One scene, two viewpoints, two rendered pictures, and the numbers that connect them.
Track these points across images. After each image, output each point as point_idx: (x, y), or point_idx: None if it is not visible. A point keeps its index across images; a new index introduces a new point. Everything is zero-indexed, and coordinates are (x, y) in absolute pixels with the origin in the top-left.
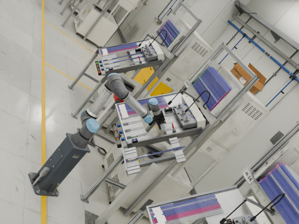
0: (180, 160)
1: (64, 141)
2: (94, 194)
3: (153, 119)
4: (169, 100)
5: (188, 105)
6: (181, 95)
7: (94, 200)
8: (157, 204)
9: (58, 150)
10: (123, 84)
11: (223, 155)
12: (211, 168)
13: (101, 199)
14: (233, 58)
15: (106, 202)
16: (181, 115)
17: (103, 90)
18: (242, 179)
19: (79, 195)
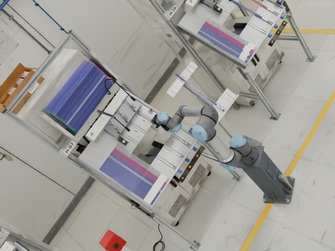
0: (194, 65)
1: (262, 167)
2: (219, 184)
3: None
4: (101, 158)
5: (107, 120)
6: (83, 153)
7: (225, 176)
8: (238, 60)
9: (268, 170)
10: (206, 109)
11: None
12: None
13: (217, 178)
14: (38, 78)
15: (213, 175)
16: (126, 116)
17: (216, 139)
18: (172, 20)
19: (241, 180)
